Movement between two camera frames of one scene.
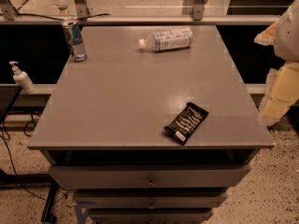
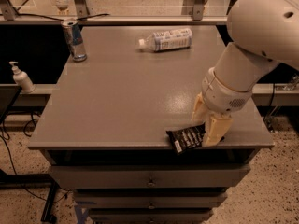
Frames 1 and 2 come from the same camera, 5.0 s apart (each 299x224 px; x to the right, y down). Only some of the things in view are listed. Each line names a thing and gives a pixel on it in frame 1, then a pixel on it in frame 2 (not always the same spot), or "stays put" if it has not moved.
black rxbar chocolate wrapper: [183, 127] to [182, 139]
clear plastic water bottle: [166, 40] stays put
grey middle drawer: [149, 200] stays put
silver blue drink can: [76, 40] stays put
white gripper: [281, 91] to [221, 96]
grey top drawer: [150, 176] stays put
